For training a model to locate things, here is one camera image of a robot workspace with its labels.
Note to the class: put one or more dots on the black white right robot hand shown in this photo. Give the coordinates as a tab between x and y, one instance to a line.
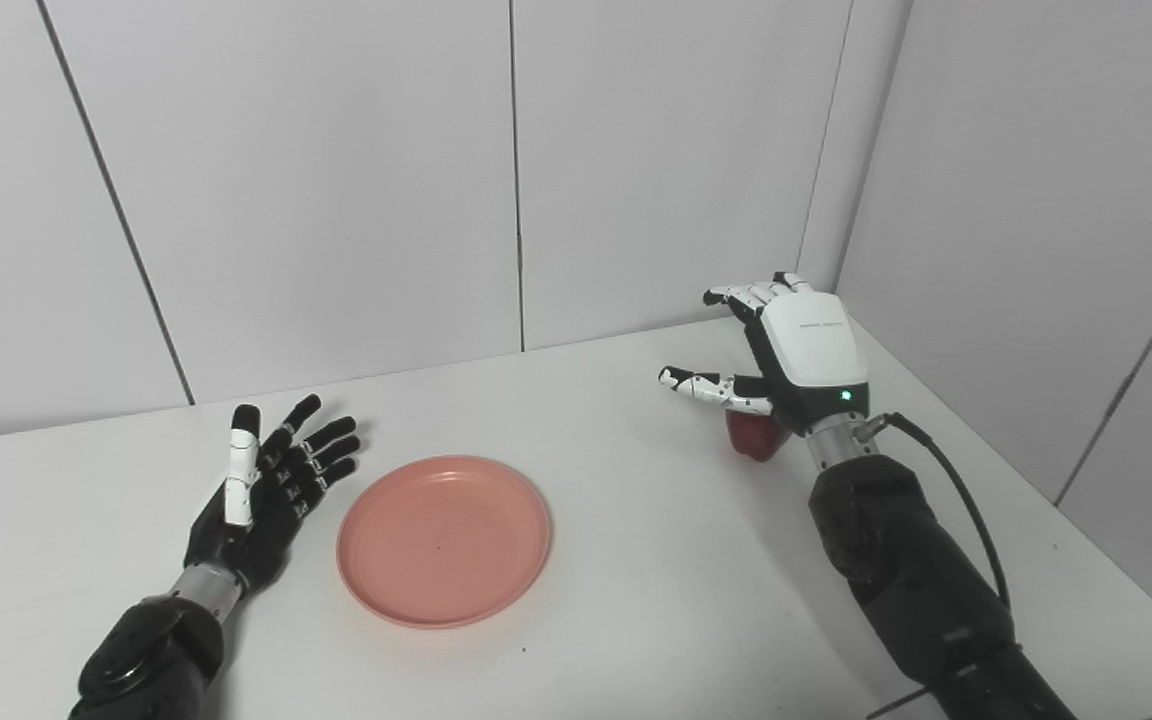
811	345

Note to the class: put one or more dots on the pink round plate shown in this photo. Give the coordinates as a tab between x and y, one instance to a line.
444	540

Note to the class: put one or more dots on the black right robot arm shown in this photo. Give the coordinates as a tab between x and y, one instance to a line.
921	580

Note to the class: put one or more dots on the red apple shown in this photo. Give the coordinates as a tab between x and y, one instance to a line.
751	435

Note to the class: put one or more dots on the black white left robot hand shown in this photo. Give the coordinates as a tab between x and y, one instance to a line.
241	500

